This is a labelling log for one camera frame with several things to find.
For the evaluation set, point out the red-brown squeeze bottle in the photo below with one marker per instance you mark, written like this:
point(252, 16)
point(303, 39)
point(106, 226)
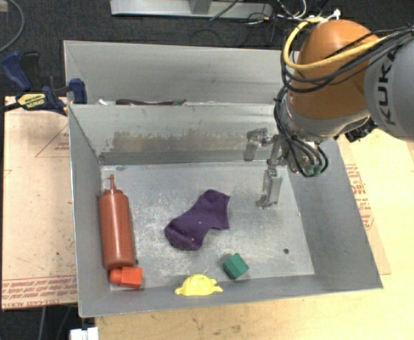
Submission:
point(116, 225)

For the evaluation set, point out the orange-red toy block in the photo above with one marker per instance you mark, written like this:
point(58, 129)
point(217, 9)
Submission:
point(129, 276)

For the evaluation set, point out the yellow toy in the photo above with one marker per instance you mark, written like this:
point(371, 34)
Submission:
point(197, 285)

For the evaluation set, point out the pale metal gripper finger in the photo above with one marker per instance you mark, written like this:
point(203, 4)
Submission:
point(253, 138)
point(272, 188)

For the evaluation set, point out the brown cardboard board, red print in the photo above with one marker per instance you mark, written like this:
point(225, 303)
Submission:
point(33, 190)

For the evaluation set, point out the green toy block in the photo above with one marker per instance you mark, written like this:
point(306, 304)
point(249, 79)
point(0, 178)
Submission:
point(235, 266)

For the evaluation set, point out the grey metal bin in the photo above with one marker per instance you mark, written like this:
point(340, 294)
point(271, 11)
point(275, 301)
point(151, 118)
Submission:
point(192, 144)

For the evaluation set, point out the purple sock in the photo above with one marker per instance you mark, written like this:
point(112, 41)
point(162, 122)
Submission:
point(199, 221)

